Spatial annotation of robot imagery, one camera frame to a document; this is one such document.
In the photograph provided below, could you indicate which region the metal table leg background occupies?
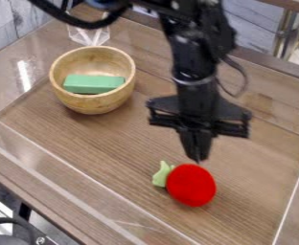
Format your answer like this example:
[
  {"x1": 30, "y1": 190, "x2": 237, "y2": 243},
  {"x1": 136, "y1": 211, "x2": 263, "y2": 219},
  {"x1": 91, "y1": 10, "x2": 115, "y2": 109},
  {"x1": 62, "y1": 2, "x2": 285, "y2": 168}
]
[{"x1": 272, "y1": 10, "x2": 299, "y2": 60}]

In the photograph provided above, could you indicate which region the green rectangular block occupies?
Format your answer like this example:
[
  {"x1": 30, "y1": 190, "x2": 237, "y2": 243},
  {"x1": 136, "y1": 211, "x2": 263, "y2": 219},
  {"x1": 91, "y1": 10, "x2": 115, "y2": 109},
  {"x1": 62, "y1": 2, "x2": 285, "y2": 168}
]
[{"x1": 62, "y1": 75, "x2": 125, "y2": 95}]

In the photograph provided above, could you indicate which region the black table frame bracket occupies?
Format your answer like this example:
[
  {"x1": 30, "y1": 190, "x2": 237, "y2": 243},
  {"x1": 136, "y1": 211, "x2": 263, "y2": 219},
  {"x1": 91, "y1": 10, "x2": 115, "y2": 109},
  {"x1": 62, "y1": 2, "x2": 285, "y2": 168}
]
[{"x1": 13, "y1": 202, "x2": 58, "y2": 245}]

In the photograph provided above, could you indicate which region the red plush fruit green leaf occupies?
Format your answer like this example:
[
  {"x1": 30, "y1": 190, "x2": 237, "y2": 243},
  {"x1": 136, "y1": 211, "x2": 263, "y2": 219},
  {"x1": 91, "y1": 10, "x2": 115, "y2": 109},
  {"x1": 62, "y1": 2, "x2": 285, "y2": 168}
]
[{"x1": 152, "y1": 161, "x2": 217, "y2": 207}]

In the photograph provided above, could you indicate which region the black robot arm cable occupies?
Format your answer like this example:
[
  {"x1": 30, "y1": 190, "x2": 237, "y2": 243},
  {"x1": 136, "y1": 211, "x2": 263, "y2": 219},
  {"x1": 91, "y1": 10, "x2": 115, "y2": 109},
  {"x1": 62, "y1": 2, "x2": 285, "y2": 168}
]
[{"x1": 27, "y1": 0, "x2": 249, "y2": 99}]

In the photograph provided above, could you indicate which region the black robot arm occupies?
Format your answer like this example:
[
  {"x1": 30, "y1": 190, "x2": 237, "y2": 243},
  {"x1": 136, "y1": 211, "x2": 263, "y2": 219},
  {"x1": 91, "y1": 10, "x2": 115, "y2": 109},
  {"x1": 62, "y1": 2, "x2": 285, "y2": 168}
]
[{"x1": 85, "y1": 0, "x2": 252, "y2": 162}]

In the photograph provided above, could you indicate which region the wooden bowl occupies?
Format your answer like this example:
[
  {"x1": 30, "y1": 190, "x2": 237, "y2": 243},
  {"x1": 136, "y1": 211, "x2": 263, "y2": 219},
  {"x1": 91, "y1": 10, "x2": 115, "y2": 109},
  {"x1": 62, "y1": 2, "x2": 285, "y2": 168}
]
[{"x1": 47, "y1": 46, "x2": 134, "y2": 115}]

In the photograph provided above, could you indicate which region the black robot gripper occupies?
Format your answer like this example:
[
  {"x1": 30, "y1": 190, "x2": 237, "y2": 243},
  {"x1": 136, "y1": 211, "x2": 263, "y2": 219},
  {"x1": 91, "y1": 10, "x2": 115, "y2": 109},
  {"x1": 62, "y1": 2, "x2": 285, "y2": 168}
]
[{"x1": 145, "y1": 78, "x2": 252, "y2": 162}]

